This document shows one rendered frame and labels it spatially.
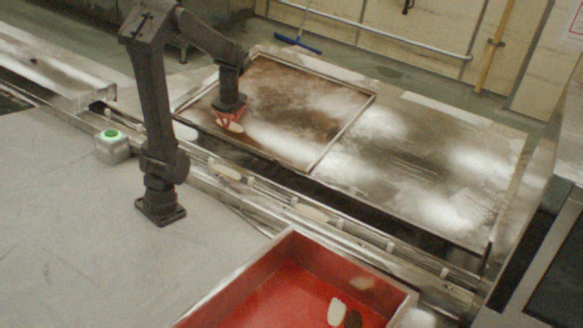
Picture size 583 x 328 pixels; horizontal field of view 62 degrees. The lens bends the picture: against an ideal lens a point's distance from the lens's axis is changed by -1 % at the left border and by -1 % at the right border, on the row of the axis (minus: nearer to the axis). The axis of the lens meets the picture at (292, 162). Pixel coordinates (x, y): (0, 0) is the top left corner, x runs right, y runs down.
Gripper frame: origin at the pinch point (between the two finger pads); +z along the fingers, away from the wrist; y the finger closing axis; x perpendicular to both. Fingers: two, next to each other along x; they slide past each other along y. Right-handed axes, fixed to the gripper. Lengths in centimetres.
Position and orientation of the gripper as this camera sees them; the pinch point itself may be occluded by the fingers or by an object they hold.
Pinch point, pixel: (230, 123)
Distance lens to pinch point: 152.8
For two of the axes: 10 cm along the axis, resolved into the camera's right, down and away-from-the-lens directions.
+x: -8.4, -4.0, 3.8
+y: 5.5, -5.3, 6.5
